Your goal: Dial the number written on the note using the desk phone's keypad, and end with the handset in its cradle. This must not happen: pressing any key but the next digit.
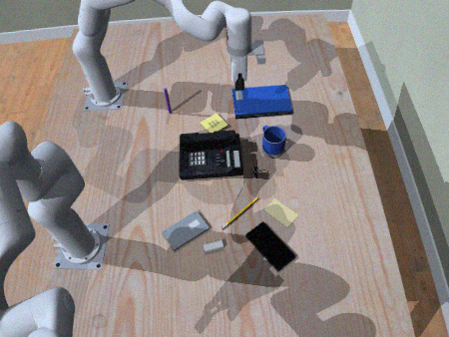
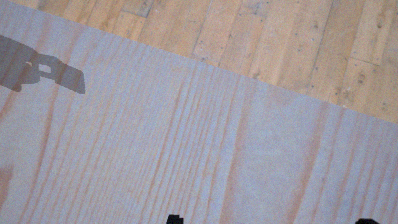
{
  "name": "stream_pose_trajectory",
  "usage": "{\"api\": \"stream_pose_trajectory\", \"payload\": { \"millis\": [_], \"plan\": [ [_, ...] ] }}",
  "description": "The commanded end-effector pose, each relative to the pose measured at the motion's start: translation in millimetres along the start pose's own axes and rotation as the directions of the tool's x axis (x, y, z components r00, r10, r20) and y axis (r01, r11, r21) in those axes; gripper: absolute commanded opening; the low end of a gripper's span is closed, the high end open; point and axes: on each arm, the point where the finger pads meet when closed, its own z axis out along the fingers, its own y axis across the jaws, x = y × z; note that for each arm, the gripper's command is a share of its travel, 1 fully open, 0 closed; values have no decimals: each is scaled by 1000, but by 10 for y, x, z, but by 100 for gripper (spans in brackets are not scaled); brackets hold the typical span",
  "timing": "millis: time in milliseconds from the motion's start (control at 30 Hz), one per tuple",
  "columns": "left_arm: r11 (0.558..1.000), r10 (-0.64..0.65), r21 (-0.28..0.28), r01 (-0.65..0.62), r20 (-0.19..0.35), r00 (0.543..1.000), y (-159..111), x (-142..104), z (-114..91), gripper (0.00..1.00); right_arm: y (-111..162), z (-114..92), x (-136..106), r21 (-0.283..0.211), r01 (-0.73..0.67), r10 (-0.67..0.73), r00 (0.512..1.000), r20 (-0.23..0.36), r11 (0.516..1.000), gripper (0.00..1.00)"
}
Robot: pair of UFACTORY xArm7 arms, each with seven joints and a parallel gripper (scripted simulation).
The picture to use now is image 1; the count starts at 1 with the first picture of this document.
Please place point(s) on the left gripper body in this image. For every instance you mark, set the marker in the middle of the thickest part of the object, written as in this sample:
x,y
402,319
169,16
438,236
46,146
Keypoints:
x,y
238,65

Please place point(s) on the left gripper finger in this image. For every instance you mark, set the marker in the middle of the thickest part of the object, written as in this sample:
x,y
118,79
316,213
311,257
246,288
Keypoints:
x,y
239,84

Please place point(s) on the blue notebook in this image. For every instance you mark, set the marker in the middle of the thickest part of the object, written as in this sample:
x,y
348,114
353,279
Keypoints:
x,y
261,102

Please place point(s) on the yellow sticky note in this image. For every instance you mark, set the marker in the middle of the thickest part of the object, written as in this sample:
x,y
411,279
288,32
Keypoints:
x,y
214,123

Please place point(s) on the black rectangular slab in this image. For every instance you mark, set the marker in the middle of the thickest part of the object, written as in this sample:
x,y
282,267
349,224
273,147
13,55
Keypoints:
x,y
270,246

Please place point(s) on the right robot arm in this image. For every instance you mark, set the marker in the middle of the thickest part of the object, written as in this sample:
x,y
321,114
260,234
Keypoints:
x,y
53,176

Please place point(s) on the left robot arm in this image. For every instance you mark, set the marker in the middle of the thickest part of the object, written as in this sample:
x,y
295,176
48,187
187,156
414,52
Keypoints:
x,y
217,16

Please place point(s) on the blue mug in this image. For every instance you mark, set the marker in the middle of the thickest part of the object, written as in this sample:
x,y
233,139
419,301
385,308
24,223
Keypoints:
x,y
273,141

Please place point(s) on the dark grey telephone handset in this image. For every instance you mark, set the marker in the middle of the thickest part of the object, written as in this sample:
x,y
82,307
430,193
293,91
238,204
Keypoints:
x,y
219,137

